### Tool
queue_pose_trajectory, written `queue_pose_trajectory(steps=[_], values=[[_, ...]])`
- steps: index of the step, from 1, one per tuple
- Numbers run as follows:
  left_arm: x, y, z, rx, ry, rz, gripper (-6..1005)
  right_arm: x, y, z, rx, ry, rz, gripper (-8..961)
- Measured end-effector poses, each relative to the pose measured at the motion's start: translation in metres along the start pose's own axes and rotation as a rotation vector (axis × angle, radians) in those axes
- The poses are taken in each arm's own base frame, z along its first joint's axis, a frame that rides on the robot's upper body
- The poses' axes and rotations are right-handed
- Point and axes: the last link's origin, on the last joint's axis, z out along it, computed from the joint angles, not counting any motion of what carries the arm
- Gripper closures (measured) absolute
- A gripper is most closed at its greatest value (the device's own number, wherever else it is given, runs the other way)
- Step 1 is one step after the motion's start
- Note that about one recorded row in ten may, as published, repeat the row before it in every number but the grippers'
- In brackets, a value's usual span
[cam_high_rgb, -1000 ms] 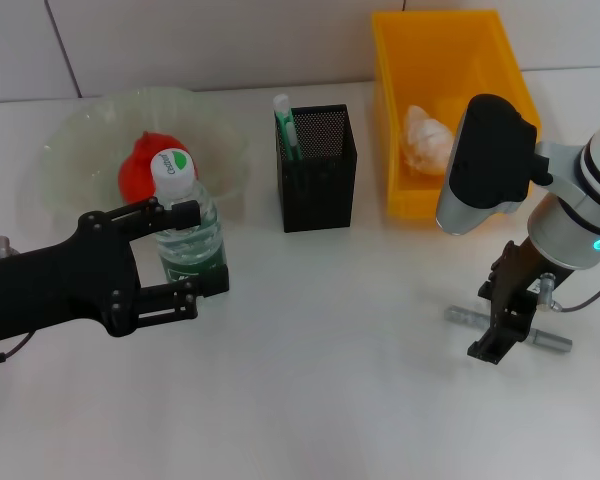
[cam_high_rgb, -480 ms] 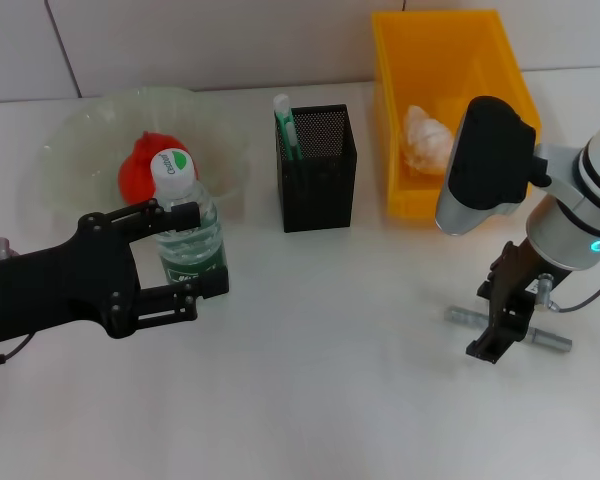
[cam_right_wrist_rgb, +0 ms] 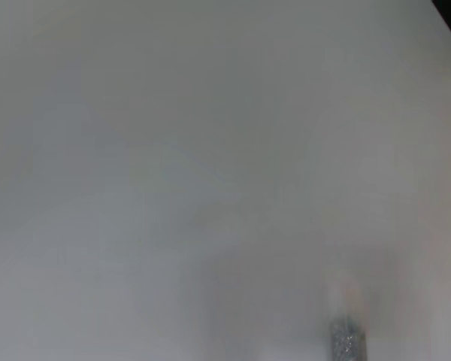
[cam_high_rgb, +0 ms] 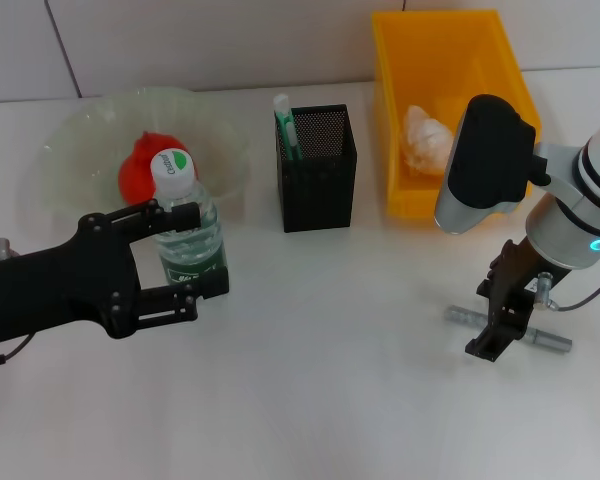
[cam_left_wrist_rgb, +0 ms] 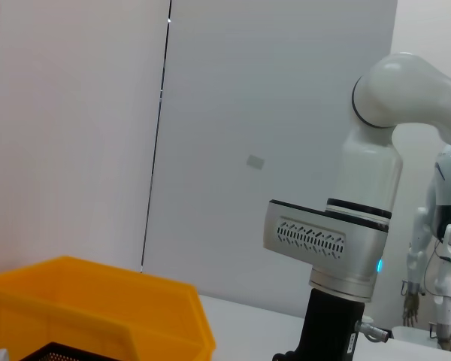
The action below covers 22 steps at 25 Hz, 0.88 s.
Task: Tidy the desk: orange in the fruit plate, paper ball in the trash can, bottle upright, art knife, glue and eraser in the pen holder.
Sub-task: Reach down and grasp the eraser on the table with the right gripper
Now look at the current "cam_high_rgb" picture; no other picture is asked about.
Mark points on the clear green-label water bottle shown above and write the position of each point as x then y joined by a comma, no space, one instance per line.
190,240

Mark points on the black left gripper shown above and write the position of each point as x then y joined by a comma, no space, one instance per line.
55,285

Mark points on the yellow plastic bin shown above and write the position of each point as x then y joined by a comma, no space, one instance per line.
430,65

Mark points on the pale green glass fruit plate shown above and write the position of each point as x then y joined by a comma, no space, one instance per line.
220,130

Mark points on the green utility knife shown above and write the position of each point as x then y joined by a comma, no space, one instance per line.
287,130

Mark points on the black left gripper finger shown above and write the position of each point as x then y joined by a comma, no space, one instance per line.
215,285

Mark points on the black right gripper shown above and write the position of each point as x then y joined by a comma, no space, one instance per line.
520,280

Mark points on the red-orange toy orange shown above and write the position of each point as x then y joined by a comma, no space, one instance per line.
137,170

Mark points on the white paper ball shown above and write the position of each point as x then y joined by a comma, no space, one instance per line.
427,142

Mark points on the black mesh pen holder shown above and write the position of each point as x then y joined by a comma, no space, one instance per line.
320,200

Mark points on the grey marker pen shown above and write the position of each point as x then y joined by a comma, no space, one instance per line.
462,316

